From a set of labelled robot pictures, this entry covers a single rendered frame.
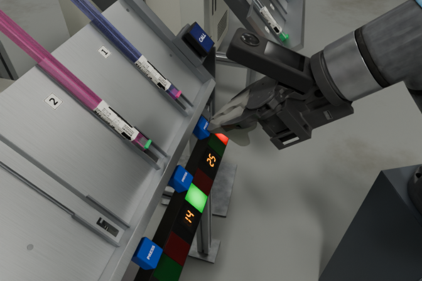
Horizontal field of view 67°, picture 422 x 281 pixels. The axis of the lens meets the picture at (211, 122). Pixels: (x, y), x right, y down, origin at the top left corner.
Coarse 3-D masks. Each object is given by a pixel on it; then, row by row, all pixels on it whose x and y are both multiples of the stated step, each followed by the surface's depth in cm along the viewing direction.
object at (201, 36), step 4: (196, 24) 54; (196, 28) 53; (200, 28) 54; (192, 32) 52; (196, 32) 53; (200, 32) 54; (204, 32) 55; (196, 36) 52; (200, 36) 53; (204, 36) 54; (200, 40) 53; (204, 40) 54; (208, 40) 55; (200, 44) 52; (204, 44) 53; (208, 44) 54; (212, 44) 55; (204, 48) 53; (208, 48) 54
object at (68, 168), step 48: (96, 48) 43; (144, 48) 49; (0, 96) 32; (48, 96) 36; (144, 96) 46; (192, 96) 53; (0, 144) 30; (48, 144) 34; (96, 144) 38; (0, 192) 29; (48, 192) 32; (96, 192) 35; (144, 192) 40; (0, 240) 28; (48, 240) 30; (96, 240) 34
